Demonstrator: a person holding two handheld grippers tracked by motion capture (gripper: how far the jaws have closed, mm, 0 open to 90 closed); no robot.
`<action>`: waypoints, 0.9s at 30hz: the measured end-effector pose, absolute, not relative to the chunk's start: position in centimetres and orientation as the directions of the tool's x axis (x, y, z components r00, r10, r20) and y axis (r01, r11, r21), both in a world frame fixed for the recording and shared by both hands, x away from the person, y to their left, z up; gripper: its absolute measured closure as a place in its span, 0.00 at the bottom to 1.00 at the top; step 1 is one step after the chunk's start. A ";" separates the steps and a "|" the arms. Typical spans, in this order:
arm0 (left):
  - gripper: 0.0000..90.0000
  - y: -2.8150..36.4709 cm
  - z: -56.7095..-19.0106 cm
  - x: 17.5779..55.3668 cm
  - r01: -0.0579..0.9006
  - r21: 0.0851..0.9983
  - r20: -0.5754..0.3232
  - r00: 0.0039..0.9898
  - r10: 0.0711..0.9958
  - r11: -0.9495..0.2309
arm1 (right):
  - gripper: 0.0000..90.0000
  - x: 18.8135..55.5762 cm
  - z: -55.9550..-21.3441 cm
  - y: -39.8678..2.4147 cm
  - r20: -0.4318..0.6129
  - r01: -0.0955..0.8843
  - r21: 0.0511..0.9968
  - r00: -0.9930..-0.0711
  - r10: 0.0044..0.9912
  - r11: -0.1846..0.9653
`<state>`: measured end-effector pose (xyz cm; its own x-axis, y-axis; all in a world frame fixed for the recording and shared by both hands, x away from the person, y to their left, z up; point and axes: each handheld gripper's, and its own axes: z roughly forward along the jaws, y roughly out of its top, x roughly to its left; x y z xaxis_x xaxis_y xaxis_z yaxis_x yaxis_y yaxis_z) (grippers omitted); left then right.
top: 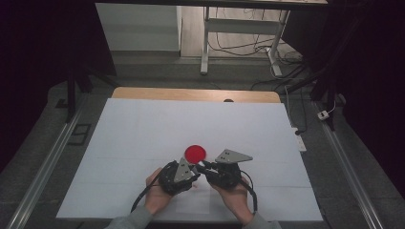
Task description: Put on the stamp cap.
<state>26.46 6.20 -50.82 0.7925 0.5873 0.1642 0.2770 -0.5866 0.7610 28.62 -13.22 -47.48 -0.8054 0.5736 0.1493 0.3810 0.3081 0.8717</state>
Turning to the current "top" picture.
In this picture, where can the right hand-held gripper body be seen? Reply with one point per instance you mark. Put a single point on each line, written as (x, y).
(226, 175)

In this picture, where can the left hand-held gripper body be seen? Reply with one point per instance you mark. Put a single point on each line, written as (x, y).
(178, 178)

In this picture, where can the round red ink pad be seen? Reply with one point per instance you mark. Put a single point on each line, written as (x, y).
(195, 154)

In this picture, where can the white paper sheet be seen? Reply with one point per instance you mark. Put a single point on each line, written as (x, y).
(197, 203)

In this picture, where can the person's right hand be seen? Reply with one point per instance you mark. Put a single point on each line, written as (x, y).
(237, 200)

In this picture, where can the person's left hand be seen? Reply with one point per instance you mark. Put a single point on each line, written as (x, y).
(156, 197)

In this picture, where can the black table grommet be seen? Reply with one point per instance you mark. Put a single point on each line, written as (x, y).
(228, 100)

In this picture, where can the wooden table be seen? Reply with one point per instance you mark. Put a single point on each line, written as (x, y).
(191, 94)

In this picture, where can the white power strip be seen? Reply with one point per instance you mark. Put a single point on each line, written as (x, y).
(301, 143)

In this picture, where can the black floor plate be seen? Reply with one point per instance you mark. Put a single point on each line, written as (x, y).
(71, 140)

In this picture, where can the small white adapter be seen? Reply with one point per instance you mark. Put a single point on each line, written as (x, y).
(323, 115)

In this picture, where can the black metal stand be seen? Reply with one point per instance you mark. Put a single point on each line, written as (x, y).
(331, 95)
(70, 95)

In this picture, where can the white cabinet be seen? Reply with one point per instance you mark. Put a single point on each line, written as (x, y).
(137, 28)

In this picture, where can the black curtain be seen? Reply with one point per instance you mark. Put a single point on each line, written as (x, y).
(38, 63)
(375, 79)

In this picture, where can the aluminium floor rail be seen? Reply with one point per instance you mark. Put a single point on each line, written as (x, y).
(41, 178)
(350, 178)

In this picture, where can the white metal desk frame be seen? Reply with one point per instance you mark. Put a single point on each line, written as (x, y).
(242, 26)

